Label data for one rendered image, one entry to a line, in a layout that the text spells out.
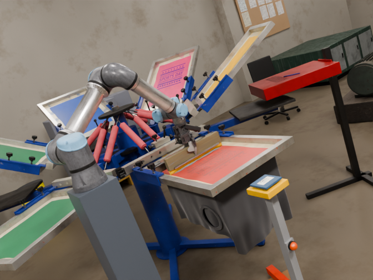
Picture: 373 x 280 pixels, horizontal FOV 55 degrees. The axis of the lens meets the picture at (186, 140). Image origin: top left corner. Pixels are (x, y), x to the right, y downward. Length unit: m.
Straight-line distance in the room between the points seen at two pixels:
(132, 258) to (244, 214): 0.61
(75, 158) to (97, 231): 0.31
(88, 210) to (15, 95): 4.59
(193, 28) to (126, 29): 1.48
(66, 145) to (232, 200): 0.83
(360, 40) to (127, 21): 4.57
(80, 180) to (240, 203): 0.79
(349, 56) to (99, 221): 6.78
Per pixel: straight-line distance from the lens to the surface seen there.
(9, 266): 1.89
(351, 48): 7.89
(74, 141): 1.53
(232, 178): 1.69
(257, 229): 1.98
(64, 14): 6.42
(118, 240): 1.63
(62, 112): 3.94
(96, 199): 1.55
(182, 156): 2.11
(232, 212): 1.84
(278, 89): 2.82
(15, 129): 5.99
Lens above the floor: 1.62
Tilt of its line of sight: 14 degrees down
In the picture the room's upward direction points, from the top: 20 degrees counter-clockwise
